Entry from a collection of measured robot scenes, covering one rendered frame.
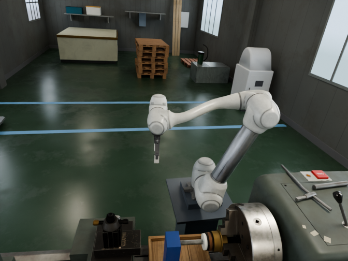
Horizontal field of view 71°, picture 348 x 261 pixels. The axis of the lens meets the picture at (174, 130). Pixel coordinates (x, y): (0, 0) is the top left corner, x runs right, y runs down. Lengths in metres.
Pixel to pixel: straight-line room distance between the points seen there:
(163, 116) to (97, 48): 7.53
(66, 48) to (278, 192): 8.17
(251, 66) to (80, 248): 4.63
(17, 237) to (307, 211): 2.41
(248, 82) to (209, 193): 4.02
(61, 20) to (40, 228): 9.30
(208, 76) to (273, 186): 6.06
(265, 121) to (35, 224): 2.34
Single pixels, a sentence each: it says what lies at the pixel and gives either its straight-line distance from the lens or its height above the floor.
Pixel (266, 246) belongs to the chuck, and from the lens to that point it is 1.11.
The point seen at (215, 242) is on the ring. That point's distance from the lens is 1.15.
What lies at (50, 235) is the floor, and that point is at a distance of 2.71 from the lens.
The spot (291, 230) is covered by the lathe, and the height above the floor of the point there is 1.23.
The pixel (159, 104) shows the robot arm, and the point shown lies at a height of 1.49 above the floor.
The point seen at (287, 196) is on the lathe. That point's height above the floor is 1.25.
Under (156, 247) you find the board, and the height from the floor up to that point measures 0.88.
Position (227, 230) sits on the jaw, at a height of 1.13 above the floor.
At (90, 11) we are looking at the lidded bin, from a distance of 10.43.
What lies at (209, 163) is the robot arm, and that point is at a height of 1.07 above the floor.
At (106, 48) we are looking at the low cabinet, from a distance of 8.66.
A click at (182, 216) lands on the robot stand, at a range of 1.71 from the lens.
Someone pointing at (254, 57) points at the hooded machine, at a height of 1.14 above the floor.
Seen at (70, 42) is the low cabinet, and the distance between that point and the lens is 8.76.
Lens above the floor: 2.00
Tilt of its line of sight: 28 degrees down
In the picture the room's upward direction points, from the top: 5 degrees clockwise
